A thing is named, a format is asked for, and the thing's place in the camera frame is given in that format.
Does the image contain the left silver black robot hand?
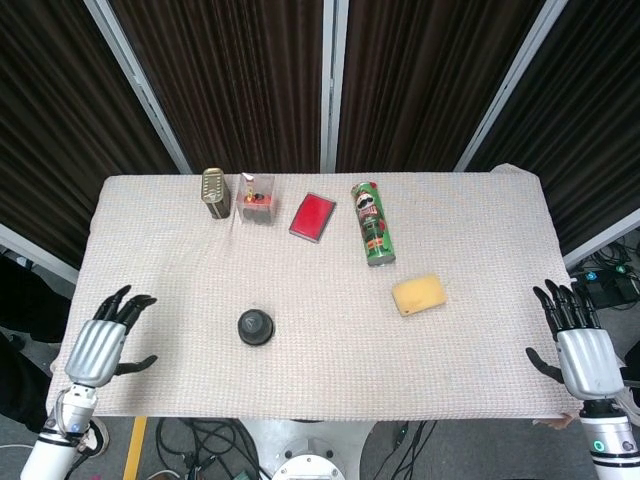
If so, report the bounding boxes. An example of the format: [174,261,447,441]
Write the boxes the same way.
[63,284,159,389]

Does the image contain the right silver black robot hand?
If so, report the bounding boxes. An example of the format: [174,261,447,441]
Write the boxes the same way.
[524,278,626,401]

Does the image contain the black round object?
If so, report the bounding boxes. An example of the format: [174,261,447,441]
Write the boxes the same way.
[236,299,277,347]

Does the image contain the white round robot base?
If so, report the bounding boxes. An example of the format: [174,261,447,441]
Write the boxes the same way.
[239,418,377,480]

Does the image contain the black power box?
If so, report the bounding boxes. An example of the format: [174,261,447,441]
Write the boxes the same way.
[569,264,640,310]

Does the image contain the person in black clothing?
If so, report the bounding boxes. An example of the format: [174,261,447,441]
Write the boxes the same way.
[0,252,71,436]

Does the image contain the white black sneaker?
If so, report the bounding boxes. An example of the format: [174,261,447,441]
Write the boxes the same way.
[74,417,110,457]

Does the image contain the yellow sponge with green backing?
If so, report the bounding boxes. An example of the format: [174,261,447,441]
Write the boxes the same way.
[391,272,448,318]

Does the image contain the gold rectangular tin can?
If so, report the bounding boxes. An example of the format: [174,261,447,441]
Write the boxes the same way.
[201,167,232,220]

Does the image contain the clear plastic toy box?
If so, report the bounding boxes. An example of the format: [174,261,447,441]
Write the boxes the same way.
[235,172,278,226]

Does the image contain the dark brown pleated curtain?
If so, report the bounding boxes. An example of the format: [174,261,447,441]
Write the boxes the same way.
[0,0,189,271]
[107,0,326,174]
[335,0,546,174]
[469,0,640,256]

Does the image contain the white waffle tablecloth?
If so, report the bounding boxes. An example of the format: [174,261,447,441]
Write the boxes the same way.
[47,162,601,421]

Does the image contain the green Pringles can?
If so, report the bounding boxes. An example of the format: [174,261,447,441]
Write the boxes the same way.
[349,181,398,268]

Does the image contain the red ink pad case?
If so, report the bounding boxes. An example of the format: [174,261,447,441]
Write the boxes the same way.
[287,191,337,245]

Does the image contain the grey metal partition rail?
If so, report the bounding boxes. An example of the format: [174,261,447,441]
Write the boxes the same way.
[562,207,640,271]
[0,222,81,286]

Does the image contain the black floor cable bundle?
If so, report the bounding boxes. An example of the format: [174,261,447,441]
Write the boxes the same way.
[154,417,261,480]
[364,419,439,480]

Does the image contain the grey metal partition post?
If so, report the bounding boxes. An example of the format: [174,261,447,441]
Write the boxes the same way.
[319,0,349,174]
[452,0,569,172]
[82,0,194,175]

